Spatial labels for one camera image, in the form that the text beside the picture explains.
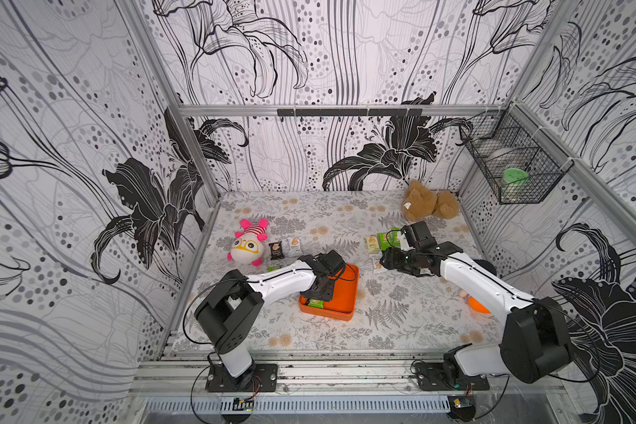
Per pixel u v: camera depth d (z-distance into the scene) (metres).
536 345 0.41
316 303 0.84
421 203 1.04
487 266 0.87
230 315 0.45
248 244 0.93
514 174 0.78
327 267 0.69
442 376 0.71
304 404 0.76
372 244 1.01
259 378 0.73
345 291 0.90
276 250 0.99
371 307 0.86
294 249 1.00
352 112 0.92
